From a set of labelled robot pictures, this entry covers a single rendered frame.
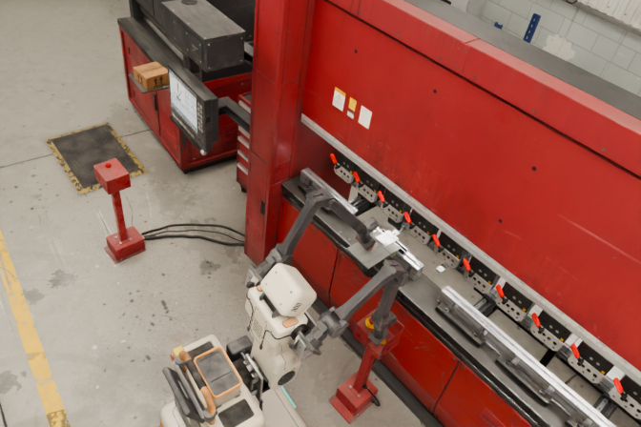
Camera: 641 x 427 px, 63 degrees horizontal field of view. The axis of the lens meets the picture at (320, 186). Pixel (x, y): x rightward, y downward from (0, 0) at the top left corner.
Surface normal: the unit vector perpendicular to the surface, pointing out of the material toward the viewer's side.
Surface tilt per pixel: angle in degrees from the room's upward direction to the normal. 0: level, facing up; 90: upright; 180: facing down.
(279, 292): 47
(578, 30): 90
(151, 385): 0
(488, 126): 90
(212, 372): 0
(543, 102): 90
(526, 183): 90
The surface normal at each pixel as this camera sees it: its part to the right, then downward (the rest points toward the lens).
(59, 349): 0.12, -0.75
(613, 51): -0.81, 0.30
